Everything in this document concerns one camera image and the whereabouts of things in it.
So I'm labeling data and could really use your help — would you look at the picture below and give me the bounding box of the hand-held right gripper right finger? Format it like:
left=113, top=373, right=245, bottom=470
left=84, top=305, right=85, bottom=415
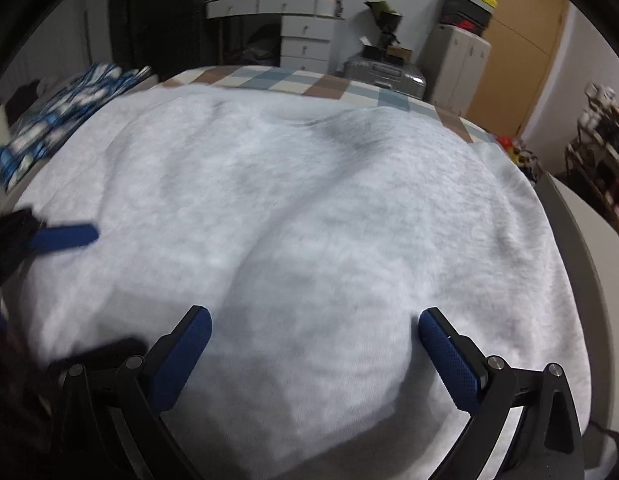
left=419, top=307, right=586, bottom=480

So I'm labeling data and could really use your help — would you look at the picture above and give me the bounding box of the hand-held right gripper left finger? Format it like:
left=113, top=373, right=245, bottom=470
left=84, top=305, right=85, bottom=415
left=54, top=304, right=213, bottom=480

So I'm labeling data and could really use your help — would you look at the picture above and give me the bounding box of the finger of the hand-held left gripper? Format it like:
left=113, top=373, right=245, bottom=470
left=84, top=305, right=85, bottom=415
left=29, top=222, right=100, bottom=256

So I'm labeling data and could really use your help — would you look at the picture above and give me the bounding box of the light grey clover print sweatshirt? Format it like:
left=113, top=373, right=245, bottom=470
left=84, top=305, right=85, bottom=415
left=12, top=82, right=593, bottom=480

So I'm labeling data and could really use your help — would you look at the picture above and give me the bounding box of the blue plaid cloth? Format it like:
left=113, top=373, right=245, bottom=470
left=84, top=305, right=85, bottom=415
left=0, top=62, right=160, bottom=192

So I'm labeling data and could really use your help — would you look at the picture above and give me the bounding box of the beige bedside cabinet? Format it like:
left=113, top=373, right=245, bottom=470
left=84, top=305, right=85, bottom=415
left=537, top=170, right=619, bottom=480

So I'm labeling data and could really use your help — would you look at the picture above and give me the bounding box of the pile of shoes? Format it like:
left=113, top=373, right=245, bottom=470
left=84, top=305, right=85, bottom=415
left=509, top=140, right=546, bottom=184

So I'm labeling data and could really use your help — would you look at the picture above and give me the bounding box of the yellow toy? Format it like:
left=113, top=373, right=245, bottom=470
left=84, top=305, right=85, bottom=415
left=497, top=135, right=523, bottom=166

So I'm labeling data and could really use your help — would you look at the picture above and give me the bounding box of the checkered bed sheet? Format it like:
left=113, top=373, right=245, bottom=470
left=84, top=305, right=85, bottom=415
left=156, top=64, right=500, bottom=147

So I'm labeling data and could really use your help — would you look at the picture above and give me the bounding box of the shoe rack with shoes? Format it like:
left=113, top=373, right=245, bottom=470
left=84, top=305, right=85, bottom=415
left=564, top=82, right=619, bottom=241

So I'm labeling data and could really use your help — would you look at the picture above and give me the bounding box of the dark bag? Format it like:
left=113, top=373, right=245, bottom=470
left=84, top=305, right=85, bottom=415
left=239, top=27, right=280, bottom=66

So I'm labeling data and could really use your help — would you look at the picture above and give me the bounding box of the beige suitcase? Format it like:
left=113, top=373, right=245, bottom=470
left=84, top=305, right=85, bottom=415
left=422, top=24, right=491, bottom=121

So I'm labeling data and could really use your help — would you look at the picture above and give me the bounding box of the silver suitcase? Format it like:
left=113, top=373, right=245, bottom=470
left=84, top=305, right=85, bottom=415
left=343, top=55, right=428, bottom=102

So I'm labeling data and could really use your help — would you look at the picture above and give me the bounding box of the white vanity desk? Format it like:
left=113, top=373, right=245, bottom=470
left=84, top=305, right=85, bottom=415
left=204, top=0, right=345, bottom=67

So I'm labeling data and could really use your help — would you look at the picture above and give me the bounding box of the white drawer unit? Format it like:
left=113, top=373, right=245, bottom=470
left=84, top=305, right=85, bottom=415
left=279, top=14, right=340, bottom=74

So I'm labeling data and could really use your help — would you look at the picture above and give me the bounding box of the wooden door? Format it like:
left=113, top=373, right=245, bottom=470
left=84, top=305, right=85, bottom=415
left=467, top=0, right=570, bottom=139

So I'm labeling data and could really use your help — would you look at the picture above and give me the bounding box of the black shoe box red logo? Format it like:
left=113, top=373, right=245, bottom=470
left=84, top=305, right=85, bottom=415
left=439, top=12, right=490, bottom=36

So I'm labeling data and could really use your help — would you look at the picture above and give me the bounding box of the wrapped flower bouquet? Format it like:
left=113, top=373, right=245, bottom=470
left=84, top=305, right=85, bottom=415
left=365, top=0, right=405, bottom=49

